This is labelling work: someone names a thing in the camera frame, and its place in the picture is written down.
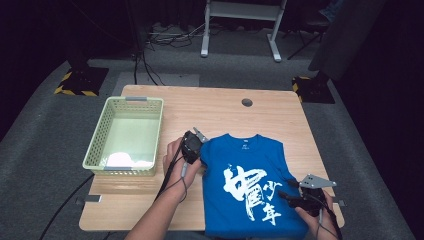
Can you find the blue printed T-shirt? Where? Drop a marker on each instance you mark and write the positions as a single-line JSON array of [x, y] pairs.
[[233, 156]]

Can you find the pale green plastic basket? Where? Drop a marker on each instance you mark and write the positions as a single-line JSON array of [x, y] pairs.
[[100, 143]]

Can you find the person's left hand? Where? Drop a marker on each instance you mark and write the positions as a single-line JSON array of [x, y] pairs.
[[175, 166]]

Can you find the grey metal table bracket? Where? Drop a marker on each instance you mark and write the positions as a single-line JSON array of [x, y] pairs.
[[90, 199], [340, 202]]

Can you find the black chair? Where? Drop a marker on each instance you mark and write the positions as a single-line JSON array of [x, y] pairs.
[[313, 28]]

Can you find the black metal stand pole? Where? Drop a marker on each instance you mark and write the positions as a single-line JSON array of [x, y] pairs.
[[136, 26]]

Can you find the white metal desk frame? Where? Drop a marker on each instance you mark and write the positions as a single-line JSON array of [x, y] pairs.
[[243, 10]]

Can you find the black yellow striped stand base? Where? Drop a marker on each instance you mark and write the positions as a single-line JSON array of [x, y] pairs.
[[81, 81], [313, 90]]

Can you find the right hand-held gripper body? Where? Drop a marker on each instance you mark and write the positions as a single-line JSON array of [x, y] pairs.
[[313, 200]]

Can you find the person's right hand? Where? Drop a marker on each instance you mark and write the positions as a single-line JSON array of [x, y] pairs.
[[321, 223]]

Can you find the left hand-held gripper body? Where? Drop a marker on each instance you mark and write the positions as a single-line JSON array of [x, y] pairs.
[[191, 148]]

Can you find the dark grey curtain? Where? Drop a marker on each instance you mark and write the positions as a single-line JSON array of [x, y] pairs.
[[346, 36]]

